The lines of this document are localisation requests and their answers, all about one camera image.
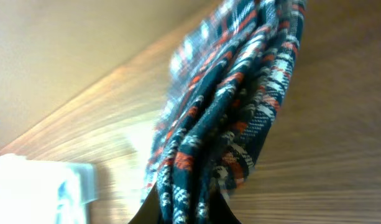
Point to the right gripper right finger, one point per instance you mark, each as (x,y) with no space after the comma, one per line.
(219,211)

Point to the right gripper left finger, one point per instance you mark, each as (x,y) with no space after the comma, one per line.
(149,212)

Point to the plaid shirt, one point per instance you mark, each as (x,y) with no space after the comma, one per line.
(229,79)

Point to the clear plastic storage bin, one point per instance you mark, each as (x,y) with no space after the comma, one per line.
(44,192)

